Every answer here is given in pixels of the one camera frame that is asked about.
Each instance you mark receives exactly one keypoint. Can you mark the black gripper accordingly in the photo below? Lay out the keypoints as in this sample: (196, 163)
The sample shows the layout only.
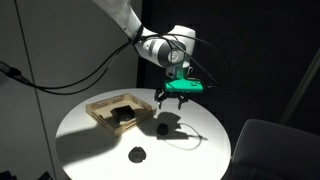
(171, 94)

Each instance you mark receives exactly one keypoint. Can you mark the small black cylinder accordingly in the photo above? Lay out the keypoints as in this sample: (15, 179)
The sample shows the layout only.
(162, 129)

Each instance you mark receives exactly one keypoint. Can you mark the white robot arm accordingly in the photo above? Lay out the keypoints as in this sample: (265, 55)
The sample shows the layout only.
(156, 50)

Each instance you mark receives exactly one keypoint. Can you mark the wooden tray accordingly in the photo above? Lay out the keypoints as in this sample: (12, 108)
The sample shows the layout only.
(140, 118)

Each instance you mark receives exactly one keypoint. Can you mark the black square box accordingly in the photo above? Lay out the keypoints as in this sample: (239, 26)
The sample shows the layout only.
(122, 113)

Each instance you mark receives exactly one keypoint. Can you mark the flat black disc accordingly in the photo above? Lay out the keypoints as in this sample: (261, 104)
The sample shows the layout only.
(137, 155)

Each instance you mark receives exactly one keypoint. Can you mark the grey chair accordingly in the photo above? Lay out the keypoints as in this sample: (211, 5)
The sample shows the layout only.
(276, 150)

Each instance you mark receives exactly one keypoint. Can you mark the grey metal pole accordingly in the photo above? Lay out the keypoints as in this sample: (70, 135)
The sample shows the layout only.
(300, 90)

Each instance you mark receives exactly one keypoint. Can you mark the dark floor equipment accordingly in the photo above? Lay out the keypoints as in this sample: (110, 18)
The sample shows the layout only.
(45, 176)
(6, 176)

